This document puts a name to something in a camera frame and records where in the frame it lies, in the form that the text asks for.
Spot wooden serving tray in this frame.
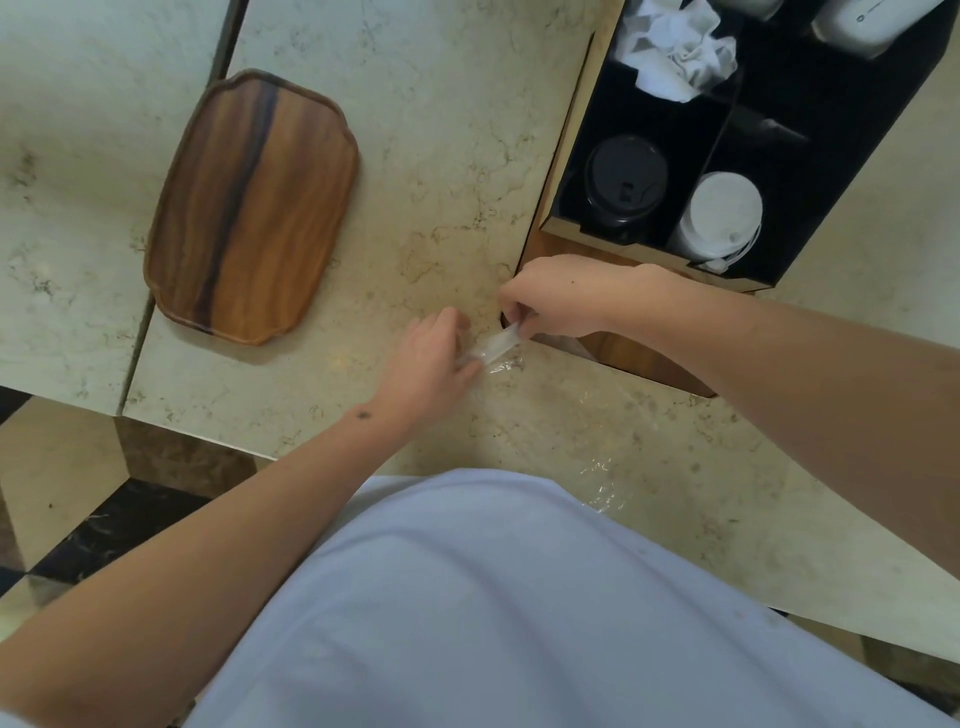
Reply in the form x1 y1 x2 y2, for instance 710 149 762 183
142 68 361 348

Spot crumpled white napkins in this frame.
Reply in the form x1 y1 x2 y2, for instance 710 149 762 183
610 0 741 105

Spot white cup lid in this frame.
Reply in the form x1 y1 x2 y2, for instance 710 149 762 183
666 171 765 267

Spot person's left hand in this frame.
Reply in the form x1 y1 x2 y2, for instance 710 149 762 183
367 306 483 444

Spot person's right hand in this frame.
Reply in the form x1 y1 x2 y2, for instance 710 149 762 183
498 254 678 343

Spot clear plastic film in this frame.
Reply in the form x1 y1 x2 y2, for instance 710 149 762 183
453 321 633 520

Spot black wood-trimmed organizer box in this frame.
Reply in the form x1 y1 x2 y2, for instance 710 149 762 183
515 0 960 399

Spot large white container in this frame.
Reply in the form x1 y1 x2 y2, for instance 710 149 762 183
810 0 948 60

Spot person's right forearm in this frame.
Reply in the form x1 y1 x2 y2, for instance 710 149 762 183
648 267 960 580

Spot black stick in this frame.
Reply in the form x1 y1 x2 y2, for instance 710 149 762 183
729 103 813 147

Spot person's left forearm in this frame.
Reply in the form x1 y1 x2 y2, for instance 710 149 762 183
0 405 415 728

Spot black cup lid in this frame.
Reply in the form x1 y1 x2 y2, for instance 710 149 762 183
582 134 670 231

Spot person's white shirt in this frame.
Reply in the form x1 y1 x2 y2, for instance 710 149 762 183
183 468 955 728

